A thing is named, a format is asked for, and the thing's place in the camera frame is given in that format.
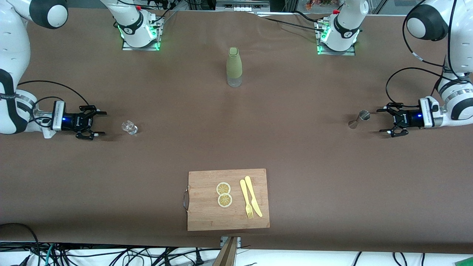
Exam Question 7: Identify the steel double jigger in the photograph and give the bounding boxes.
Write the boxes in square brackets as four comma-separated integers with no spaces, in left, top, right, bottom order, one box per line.
[348,110,371,130]

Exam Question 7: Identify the small clear glass cup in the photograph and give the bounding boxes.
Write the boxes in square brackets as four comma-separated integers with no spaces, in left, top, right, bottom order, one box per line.
[121,120,138,135]

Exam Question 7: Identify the brown table cover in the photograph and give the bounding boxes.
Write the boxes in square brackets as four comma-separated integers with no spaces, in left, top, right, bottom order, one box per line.
[0,7,473,255]

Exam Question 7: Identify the wooden cutting board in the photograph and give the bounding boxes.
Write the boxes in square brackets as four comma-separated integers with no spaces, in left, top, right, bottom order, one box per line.
[184,168,270,232]

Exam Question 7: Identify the green sleeved glass bottle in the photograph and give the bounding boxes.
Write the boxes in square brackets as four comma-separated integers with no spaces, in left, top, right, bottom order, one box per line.
[226,47,243,88]

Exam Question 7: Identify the yellow plastic knife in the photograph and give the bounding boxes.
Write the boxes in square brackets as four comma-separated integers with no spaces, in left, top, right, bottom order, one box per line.
[244,176,263,218]

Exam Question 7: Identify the yellow plastic fork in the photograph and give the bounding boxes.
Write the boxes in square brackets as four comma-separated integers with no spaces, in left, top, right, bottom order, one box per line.
[239,179,254,219]

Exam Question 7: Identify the grey power strip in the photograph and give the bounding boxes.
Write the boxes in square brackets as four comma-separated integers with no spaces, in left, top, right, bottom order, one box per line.
[216,0,270,11]

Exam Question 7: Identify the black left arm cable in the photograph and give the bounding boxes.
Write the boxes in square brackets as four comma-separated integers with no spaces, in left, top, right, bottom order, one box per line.
[385,0,457,108]

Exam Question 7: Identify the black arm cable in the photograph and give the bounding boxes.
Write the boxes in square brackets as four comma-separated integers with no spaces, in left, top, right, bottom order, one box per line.
[17,80,91,128]
[385,0,457,108]

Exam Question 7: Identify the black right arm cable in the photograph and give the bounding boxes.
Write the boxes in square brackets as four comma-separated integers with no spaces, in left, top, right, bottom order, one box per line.
[17,80,91,128]

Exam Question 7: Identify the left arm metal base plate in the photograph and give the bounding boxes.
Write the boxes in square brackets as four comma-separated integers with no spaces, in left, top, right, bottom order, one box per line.
[316,18,356,56]

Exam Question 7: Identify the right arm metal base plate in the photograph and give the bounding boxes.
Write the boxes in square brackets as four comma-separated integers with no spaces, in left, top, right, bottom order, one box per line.
[122,17,161,51]

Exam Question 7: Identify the black looped floor cable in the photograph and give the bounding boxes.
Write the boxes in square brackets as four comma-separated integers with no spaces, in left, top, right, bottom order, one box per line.
[0,222,41,266]

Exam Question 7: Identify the short black table cable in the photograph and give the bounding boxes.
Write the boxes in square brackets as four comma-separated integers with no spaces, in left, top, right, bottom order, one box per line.
[294,10,324,23]

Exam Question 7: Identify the long black table cable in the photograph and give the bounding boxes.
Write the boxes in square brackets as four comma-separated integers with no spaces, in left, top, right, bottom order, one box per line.
[259,16,326,34]

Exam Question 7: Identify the aluminium camera mount post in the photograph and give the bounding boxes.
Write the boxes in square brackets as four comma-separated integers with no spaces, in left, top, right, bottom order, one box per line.
[212,236,242,266]

